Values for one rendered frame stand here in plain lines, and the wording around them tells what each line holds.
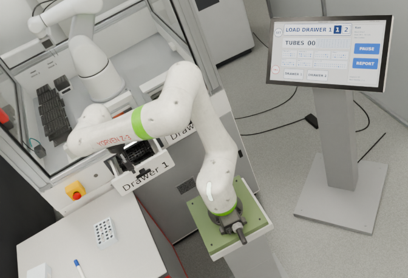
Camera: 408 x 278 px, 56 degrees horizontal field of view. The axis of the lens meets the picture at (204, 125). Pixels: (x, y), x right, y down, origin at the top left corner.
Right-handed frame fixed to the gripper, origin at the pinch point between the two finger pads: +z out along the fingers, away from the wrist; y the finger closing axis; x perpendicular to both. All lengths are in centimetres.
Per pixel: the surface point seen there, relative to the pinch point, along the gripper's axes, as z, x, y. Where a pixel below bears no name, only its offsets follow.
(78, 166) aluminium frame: -4.8, -21.9, -17.7
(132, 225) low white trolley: 17.4, -13.1, 11.9
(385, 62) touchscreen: -12, 111, 34
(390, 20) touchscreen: -25, 119, 27
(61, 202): 9.7, -39.5, -17.9
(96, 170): 3.3, -16.4, -17.9
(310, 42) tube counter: -18, 96, 5
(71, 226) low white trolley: 17.4, -40.2, -7.9
